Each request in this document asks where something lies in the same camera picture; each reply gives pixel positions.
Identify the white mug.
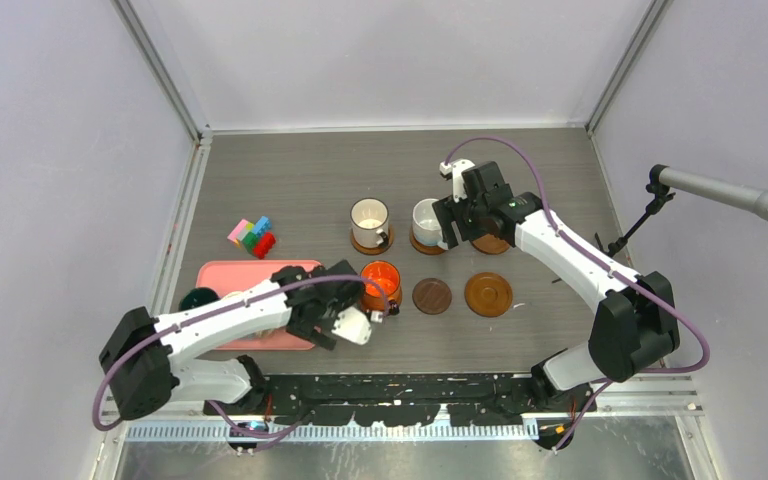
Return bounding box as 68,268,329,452
411,198,448,251

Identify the brown coaster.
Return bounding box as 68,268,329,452
410,232,447,256
349,227,394,256
464,272,513,318
470,234,510,255

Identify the grey cup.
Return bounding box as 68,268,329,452
350,198,390,248

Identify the orange cup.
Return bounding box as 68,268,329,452
361,260,402,316

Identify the dark walnut coaster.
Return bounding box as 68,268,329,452
411,278,453,315

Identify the pink plastic tray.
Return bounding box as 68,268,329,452
196,260,320,351

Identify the dark green mug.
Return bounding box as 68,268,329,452
178,287,220,311

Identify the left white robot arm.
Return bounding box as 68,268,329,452
91,260,387,431

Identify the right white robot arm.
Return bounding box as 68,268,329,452
433,159,680,411

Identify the colourful toy brick stack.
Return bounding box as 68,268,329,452
227,216,277,260

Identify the grey microphone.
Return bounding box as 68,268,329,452
650,165,768,222

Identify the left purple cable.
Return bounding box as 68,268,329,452
91,274,392,453

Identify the purple cable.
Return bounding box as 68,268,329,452
442,135,713,453
91,274,392,453

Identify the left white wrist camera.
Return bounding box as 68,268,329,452
331,307,372,345

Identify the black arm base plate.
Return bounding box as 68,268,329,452
220,373,593,427

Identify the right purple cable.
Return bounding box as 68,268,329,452
442,135,713,453

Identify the aluminium frame rail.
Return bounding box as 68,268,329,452
105,373,705,449

